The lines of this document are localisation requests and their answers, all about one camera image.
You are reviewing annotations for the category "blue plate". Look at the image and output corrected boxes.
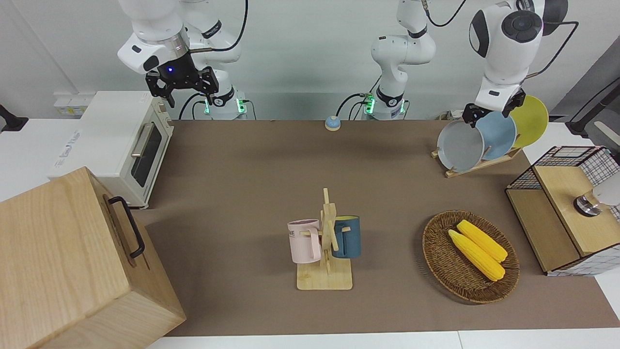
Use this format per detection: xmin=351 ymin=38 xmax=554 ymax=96
xmin=475 ymin=111 xmax=517 ymax=161

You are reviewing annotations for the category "wooden mug rack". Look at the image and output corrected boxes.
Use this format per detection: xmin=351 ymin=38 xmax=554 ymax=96
xmin=296 ymin=188 xmax=353 ymax=291

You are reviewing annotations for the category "white toaster oven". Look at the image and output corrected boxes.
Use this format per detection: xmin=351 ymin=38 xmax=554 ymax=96
xmin=47 ymin=91 xmax=174 ymax=210

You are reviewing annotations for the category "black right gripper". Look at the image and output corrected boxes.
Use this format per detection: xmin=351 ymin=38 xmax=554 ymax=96
xmin=145 ymin=48 xmax=220 ymax=109

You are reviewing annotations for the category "wooden plate rack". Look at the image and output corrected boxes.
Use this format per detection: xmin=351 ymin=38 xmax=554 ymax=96
xmin=431 ymin=145 xmax=523 ymax=178

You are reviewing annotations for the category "black clamp mount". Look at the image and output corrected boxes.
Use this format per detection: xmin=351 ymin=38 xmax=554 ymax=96
xmin=0 ymin=104 xmax=29 ymax=133

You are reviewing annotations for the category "pink mug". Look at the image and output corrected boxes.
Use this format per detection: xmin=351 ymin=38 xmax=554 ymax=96
xmin=287 ymin=219 xmax=323 ymax=264

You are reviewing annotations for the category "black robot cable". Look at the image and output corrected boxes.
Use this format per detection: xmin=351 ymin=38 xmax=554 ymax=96
xmin=190 ymin=0 xmax=249 ymax=53
xmin=422 ymin=0 xmax=468 ymax=28
xmin=526 ymin=20 xmax=580 ymax=80

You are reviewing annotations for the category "yellow plate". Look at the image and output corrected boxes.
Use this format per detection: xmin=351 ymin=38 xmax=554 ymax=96
xmin=509 ymin=95 xmax=549 ymax=149

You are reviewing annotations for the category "black base cable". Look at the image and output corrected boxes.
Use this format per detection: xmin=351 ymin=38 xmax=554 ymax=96
xmin=336 ymin=75 xmax=383 ymax=121
xmin=178 ymin=92 xmax=210 ymax=121

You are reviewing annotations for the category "white silver-tipped device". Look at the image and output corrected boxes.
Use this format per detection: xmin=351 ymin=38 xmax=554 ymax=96
xmin=573 ymin=172 xmax=620 ymax=218

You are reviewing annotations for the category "brown wicker basket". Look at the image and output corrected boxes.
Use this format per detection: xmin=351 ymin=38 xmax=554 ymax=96
xmin=422 ymin=209 xmax=521 ymax=304

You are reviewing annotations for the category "gray plate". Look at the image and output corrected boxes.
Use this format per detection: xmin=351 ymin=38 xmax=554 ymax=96
xmin=437 ymin=119 xmax=485 ymax=173

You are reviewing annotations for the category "brown table mat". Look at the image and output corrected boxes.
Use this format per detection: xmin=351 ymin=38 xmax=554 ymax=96
xmin=133 ymin=119 xmax=620 ymax=337

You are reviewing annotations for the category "yellow corn cob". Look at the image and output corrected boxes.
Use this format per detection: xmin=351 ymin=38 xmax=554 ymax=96
xmin=448 ymin=229 xmax=506 ymax=282
xmin=457 ymin=220 xmax=509 ymax=263

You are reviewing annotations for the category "wood and wire shelf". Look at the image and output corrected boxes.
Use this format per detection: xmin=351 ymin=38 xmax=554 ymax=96
xmin=505 ymin=145 xmax=620 ymax=278

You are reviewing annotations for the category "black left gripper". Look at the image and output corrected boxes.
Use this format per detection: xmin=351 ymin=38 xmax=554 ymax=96
xmin=462 ymin=90 xmax=527 ymax=128

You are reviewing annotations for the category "black box handle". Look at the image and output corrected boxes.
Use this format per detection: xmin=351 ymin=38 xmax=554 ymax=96
xmin=108 ymin=196 xmax=146 ymax=259

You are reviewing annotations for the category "light wooden box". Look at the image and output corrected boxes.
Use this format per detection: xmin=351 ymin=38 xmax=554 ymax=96
xmin=0 ymin=166 xmax=187 ymax=349

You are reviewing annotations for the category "dark blue mug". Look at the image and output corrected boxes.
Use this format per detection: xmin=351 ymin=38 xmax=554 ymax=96
xmin=331 ymin=216 xmax=362 ymax=259

